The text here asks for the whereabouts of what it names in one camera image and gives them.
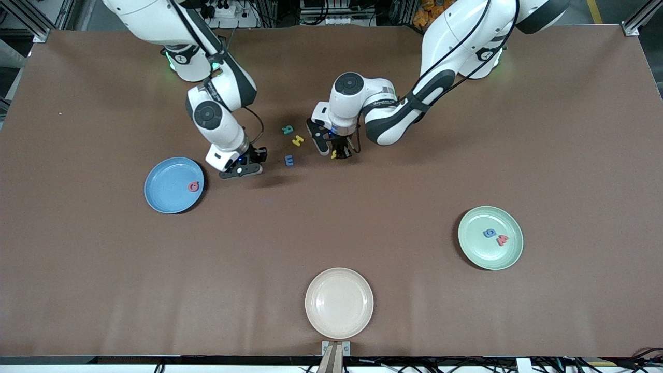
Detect green plate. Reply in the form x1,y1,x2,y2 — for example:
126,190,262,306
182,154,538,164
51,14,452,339
458,206,524,271

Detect metal table edge bracket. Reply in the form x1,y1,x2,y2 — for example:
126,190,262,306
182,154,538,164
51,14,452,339
321,340,351,373

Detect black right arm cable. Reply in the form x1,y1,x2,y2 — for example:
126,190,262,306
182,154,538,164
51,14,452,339
171,0,265,146

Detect white electronics box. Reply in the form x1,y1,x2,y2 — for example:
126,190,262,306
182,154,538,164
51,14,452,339
299,0,354,26

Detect beige plate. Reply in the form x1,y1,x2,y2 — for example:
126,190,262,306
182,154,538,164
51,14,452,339
305,267,374,340

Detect aluminium frame post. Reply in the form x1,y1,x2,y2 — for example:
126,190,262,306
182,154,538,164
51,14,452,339
0,0,52,43
622,0,663,37

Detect blue plate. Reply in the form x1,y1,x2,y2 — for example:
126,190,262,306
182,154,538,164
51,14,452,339
144,156,206,214

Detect white power strip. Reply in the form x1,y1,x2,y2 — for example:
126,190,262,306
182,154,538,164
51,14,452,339
199,0,258,29

